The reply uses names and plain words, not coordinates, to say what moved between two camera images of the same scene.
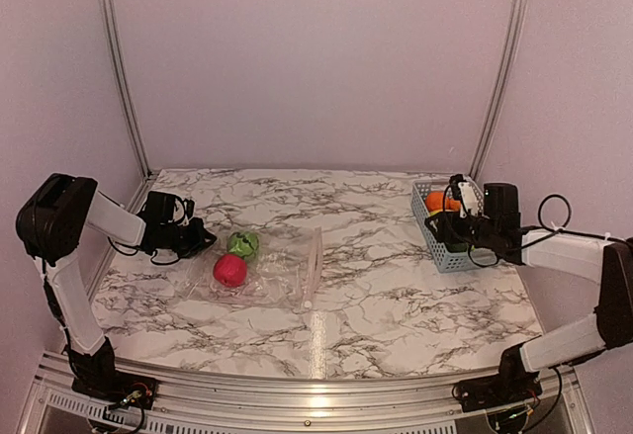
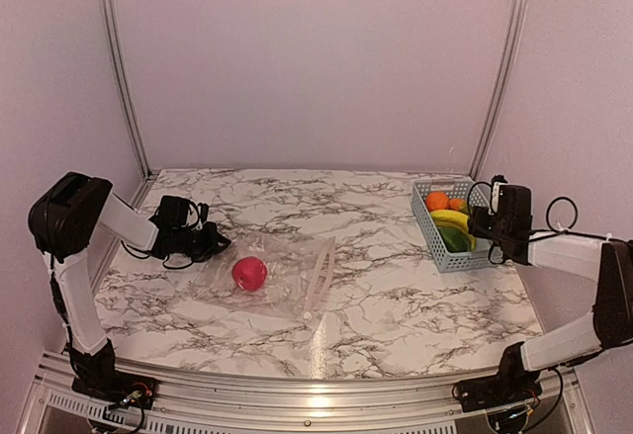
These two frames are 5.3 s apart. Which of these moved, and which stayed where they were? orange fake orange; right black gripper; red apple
Moved: red apple; right black gripper
Stayed: orange fake orange
